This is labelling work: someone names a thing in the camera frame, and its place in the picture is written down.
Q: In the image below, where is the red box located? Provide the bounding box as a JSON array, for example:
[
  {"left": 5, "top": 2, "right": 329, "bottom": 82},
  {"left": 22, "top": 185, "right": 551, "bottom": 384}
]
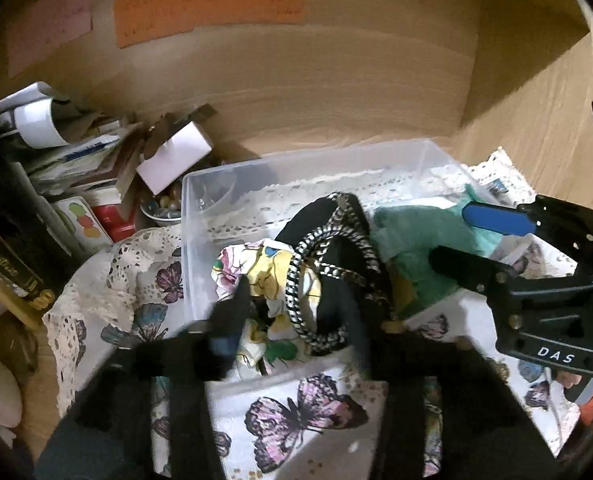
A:
[{"left": 90, "top": 201, "right": 138, "bottom": 244}]

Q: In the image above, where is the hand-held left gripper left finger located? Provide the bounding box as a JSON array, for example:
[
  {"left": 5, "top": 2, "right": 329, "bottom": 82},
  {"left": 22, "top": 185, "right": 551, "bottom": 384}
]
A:
[{"left": 71, "top": 275, "right": 254, "bottom": 480}]

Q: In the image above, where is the yellow floral cloth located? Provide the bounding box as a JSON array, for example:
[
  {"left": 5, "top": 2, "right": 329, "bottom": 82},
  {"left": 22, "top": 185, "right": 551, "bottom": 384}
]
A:
[{"left": 211, "top": 240, "right": 327, "bottom": 380}]

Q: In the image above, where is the white card with coloured dots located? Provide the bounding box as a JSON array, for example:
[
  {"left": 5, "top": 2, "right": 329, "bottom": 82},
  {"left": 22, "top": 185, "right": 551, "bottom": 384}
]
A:
[{"left": 53, "top": 195, "right": 113, "bottom": 257}]

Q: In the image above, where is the bowl of marbles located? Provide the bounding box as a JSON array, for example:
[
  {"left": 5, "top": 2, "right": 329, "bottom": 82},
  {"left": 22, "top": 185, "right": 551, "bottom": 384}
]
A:
[{"left": 139, "top": 189, "right": 184, "bottom": 229}]

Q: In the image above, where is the green cloth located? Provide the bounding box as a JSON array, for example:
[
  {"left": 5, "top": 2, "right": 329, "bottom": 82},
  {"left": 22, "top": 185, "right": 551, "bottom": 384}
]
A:
[{"left": 373, "top": 184, "right": 503, "bottom": 320}]

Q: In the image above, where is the pink paper note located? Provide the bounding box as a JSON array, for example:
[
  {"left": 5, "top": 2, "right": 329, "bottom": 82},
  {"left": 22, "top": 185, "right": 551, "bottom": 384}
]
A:
[{"left": 5, "top": 0, "right": 96, "bottom": 79}]

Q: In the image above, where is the black book with gold print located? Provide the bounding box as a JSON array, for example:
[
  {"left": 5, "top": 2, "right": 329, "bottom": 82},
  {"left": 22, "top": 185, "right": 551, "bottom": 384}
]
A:
[{"left": 0, "top": 204, "right": 58, "bottom": 330}]

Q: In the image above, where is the orange paper note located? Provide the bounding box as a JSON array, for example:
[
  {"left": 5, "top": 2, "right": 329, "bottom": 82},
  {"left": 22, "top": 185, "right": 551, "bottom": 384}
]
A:
[{"left": 113, "top": 0, "right": 308, "bottom": 49}]

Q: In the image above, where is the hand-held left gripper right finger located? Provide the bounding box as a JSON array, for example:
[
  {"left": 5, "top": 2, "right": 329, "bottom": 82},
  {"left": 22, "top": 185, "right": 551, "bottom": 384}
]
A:
[{"left": 334, "top": 280, "right": 552, "bottom": 480}]

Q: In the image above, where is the butterfly print lace tablecloth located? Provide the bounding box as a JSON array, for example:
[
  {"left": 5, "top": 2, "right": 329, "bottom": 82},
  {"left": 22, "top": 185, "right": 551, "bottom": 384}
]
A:
[{"left": 43, "top": 146, "right": 583, "bottom": 480}]

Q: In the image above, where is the clear plastic storage box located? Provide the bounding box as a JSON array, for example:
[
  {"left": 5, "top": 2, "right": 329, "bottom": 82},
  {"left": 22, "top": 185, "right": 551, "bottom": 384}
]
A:
[{"left": 180, "top": 138, "right": 503, "bottom": 386}]

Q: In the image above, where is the small white cardboard box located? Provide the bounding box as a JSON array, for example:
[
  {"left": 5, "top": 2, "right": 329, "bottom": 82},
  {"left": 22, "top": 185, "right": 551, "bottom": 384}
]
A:
[{"left": 135, "top": 121, "right": 213, "bottom": 197}]

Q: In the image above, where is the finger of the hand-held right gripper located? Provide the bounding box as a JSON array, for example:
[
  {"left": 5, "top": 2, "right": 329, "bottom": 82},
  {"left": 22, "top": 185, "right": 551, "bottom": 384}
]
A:
[
  {"left": 461, "top": 194, "right": 593, "bottom": 281},
  {"left": 428, "top": 245, "right": 520, "bottom": 302}
]

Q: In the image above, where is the pile of papers and books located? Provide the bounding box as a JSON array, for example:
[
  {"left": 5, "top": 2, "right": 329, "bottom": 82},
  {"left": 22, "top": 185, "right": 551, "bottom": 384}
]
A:
[{"left": 0, "top": 81, "right": 148, "bottom": 202}]

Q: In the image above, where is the black garment with braided trim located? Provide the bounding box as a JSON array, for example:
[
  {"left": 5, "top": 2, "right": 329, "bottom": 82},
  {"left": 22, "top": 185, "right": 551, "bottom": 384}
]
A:
[{"left": 275, "top": 192, "right": 398, "bottom": 357}]

